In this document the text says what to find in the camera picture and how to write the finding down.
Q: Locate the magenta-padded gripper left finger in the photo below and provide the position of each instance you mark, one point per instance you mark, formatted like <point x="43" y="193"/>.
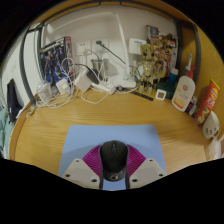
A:
<point x="80" y="171"/>

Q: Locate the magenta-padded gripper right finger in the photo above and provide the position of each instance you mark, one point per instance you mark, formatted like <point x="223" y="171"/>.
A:
<point x="148" y="171"/>

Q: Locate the black computer mouse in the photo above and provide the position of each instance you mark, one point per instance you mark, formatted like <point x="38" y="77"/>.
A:
<point x="114" y="160"/>

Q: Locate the light blue mouse pad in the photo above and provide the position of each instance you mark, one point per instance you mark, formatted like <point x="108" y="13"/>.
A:
<point x="113" y="133"/>

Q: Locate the clear plastic container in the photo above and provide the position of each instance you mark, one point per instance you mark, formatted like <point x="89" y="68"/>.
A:
<point x="215" y="146"/>

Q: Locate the black ruler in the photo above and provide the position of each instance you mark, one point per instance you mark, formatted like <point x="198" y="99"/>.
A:
<point x="142" y="96"/>

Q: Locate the white printed mug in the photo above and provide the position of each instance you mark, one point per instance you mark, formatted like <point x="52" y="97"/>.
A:
<point x="210" y="126"/>

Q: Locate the small blue box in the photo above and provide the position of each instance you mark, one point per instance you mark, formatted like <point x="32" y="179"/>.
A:
<point x="191" y="106"/>

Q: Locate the small white digital clock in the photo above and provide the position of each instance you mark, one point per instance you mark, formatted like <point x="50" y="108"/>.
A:
<point x="160" y="94"/>

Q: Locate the teal cloth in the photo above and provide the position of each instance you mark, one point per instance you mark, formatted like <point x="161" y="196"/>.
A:
<point x="5" y="133"/>

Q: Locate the white lotion bottle red cap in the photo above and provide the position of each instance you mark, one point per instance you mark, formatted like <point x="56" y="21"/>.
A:
<point x="183" y="93"/>

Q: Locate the clear plastic jar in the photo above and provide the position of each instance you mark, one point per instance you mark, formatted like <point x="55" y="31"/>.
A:
<point x="44" y="92"/>

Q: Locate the small white power adapter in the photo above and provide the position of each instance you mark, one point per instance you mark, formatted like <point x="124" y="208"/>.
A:
<point x="62" y="86"/>

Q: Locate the white power strip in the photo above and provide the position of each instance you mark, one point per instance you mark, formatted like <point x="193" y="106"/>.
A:
<point x="103" y="87"/>

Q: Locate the red chips can yellow lid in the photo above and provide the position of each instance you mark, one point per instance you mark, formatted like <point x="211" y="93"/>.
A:
<point x="207" y="103"/>

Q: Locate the large white power adapter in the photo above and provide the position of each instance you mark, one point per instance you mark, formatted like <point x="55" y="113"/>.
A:
<point x="81" y="80"/>

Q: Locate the black bag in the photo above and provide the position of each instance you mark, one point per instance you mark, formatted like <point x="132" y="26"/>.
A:
<point x="14" y="100"/>

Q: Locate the small blue bottle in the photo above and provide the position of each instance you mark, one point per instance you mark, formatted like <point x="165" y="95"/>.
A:
<point x="173" y="77"/>

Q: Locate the tan tree-creature figurine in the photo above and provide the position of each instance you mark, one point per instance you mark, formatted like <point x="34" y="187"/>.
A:
<point x="146" y="66"/>

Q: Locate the metal cup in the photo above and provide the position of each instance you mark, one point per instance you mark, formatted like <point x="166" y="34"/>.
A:
<point x="100" y="68"/>

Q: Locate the clear blue pump bottle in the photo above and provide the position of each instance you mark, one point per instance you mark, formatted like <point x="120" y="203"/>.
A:
<point x="189" y="63"/>

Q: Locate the dark blue model kit box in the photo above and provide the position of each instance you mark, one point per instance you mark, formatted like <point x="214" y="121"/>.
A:
<point x="55" y="58"/>

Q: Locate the colourful printed box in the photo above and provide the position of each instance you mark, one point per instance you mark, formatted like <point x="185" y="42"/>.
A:
<point x="163" y="38"/>

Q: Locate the wooden shelf unit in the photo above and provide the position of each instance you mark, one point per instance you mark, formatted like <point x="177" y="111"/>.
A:
<point x="146" y="2"/>

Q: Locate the white wall socket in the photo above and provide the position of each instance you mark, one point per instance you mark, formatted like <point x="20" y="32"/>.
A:
<point x="101" y="50"/>
<point x="82" y="47"/>

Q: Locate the white wall-mounted device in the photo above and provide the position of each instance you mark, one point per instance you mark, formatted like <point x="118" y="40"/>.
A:
<point x="136" y="46"/>

